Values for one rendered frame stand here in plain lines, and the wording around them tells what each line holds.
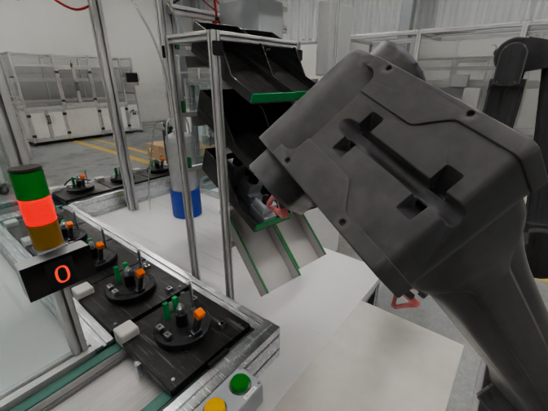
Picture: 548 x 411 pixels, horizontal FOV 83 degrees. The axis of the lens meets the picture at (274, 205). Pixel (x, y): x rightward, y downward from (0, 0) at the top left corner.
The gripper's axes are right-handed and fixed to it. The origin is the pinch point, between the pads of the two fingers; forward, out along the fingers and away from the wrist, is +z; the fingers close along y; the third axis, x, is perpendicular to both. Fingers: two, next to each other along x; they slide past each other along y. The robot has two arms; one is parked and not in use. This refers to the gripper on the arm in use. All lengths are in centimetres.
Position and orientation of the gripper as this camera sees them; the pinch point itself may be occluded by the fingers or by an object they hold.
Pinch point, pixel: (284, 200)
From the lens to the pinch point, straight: 76.7
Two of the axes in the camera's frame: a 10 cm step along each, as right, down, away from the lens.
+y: -7.6, 2.4, -6.0
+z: -5.9, 1.2, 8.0
